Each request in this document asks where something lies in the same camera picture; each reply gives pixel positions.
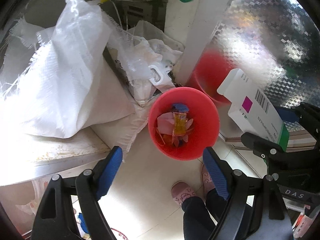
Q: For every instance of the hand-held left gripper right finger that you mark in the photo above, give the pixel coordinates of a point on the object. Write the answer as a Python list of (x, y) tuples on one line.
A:
[(215, 175)]

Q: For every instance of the person's left leg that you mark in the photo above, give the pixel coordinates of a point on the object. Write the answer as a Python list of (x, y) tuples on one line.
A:
[(197, 220)]

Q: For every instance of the silver foil cabinet door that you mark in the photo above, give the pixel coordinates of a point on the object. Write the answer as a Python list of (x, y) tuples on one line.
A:
[(262, 30)]

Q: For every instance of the white medicine box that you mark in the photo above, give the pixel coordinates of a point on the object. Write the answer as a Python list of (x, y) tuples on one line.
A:
[(250, 115)]

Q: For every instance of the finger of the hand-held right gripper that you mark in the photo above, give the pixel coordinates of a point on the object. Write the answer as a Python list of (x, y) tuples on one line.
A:
[(287, 113), (262, 147)]

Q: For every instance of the pink plastic packaging bag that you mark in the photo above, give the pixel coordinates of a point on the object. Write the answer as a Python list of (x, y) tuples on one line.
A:
[(165, 123)]

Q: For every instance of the crumpled clear plastic bag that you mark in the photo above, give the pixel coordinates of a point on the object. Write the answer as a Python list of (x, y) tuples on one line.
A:
[(140, 52)]

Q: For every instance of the blue bottle cap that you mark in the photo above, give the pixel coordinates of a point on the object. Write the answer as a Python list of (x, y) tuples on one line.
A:
[(181, 107)]

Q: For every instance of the yellow sauce sachet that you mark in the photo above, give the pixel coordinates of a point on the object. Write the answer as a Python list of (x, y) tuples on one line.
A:
[(180, 125)]

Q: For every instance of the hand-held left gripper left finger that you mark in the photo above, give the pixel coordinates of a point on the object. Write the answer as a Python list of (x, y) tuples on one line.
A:
[(110, 172)]

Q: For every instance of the white woven sack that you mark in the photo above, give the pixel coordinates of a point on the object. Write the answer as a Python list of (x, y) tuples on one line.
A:
[(62, 80)]

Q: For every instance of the pink slipper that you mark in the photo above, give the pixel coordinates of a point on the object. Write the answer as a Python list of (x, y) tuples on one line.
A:
[(182, 192), (207, 180)]

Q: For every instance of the red plastic bucket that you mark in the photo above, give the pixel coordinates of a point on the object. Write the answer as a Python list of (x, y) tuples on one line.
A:
[(207, 120)]

